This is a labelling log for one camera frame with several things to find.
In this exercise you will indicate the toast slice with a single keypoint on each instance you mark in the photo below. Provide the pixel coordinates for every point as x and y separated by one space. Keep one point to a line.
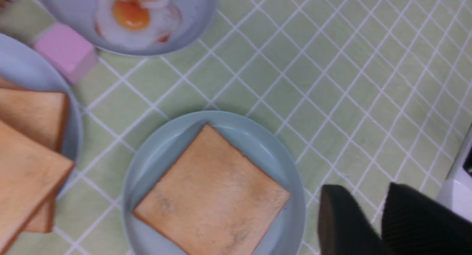
43 219
213 200
29 174
41 116

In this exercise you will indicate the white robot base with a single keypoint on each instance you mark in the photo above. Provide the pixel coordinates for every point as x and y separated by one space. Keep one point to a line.
456 191

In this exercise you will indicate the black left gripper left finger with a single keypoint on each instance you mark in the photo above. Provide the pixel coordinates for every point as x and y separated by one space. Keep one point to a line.
342 227

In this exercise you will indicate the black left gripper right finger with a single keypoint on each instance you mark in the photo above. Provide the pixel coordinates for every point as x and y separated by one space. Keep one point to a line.
414 224

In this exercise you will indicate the grey plate with eggs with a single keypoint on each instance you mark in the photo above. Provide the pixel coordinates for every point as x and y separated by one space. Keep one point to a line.
80 16

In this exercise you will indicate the blue plate with toast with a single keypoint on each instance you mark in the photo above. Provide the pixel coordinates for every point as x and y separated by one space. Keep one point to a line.
30 70

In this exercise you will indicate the light green front plate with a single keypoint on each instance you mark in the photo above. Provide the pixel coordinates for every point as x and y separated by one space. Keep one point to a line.
160 150

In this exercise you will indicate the pink cube block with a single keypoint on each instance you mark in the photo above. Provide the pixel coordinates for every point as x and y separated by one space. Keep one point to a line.
67 51

